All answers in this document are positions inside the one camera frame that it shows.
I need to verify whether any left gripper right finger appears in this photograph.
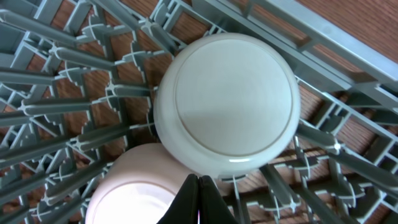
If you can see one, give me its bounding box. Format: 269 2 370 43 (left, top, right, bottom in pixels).
199 175 238 224

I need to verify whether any grey green bowl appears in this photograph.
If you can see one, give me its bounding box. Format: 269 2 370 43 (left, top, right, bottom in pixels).
154 33 300 178

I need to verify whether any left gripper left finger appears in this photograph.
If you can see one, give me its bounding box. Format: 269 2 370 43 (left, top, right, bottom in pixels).
157 174 199 224

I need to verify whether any grey plastic dish rack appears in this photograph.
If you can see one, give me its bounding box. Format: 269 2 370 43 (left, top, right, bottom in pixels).
1 1 397 223

